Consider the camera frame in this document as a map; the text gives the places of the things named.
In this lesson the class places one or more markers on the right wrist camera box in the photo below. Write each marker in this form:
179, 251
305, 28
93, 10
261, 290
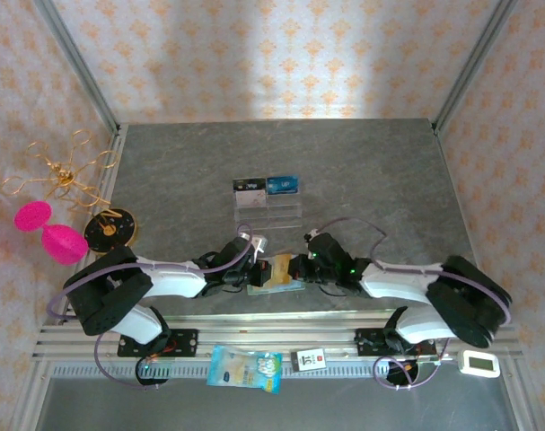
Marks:
314, 238

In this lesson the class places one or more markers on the pink mesh oval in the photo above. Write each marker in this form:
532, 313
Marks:
32, 215
65, 244

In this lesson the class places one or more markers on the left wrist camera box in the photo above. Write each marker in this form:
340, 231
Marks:
256, 244

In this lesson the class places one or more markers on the clear acrylic card holder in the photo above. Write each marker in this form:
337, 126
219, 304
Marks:
267, 211

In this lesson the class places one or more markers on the white label card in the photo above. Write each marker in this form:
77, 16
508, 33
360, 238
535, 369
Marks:
308, 360

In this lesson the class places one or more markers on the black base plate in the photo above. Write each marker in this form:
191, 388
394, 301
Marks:
182, 341
371, 341

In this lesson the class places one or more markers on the blue VIP card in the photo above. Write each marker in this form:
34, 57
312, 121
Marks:
283, 184

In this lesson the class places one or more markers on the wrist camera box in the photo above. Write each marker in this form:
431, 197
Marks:
256, 244
314, 238

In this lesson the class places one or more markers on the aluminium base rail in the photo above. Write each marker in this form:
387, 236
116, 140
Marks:
276, 330

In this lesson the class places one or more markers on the blue snack packet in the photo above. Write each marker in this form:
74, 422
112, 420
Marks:
245, 368

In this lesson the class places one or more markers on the black round gold-rimmed clock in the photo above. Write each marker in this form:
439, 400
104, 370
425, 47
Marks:
110, 231

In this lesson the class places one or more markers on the aluminium frame post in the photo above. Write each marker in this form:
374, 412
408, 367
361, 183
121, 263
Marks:
81, 72
472, 67

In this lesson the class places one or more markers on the gold card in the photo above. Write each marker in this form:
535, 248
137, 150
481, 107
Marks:
282, 269

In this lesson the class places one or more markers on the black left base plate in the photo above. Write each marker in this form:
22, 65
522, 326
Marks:
182, 341

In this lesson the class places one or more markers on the black VIP card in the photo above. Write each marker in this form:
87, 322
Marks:
249, 184

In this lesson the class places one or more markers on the white card with red print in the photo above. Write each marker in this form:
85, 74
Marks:
250, 199

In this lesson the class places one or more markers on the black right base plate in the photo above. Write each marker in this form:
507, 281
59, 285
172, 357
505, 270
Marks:
371, 341

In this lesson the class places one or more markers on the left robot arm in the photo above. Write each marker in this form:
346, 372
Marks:
119, 287

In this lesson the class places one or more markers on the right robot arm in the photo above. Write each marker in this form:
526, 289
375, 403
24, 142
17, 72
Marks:
456, 292

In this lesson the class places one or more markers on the white digital timer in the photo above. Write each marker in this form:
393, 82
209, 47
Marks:
477, 363

